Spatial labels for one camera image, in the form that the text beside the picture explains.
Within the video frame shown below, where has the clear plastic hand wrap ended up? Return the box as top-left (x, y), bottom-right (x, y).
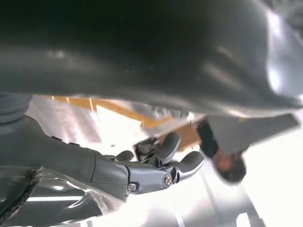
top-left (0, 166), bottom-right (124, 227)

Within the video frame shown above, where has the orange workbench edge strip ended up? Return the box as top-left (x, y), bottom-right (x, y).
top-left (40, 95), bottom-right (202, 152)

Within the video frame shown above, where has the person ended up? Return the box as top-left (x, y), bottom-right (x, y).
top-left (196, 120), bottom-right (247, 184)

